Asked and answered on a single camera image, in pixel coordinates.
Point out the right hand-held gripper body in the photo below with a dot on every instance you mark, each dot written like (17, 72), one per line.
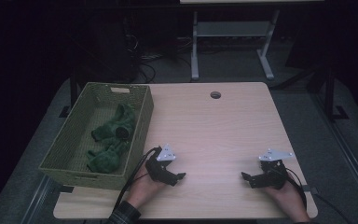
(273, 174)

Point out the green woven basket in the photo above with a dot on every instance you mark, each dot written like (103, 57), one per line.
(74, 133)

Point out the black table bracket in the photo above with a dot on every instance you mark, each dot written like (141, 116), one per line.
(64, 188)

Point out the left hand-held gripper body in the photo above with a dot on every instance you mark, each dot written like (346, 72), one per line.
(158, 168)

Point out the grey table bracket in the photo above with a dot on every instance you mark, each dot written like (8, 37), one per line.
(310, 189)

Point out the green plush garment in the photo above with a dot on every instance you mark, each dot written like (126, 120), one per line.
(105, 158)

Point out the black table stand post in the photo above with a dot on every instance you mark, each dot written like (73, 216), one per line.
(329, 93)

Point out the grey metal stand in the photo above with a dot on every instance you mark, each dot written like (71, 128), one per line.
(230, 28)

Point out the metal floor rail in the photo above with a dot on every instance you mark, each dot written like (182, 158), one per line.
(348, 155)
(38, 199)

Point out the person's left hand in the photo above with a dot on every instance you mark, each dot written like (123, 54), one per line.
(143, 189)

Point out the person's right hand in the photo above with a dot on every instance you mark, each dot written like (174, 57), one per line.
(287, 199)

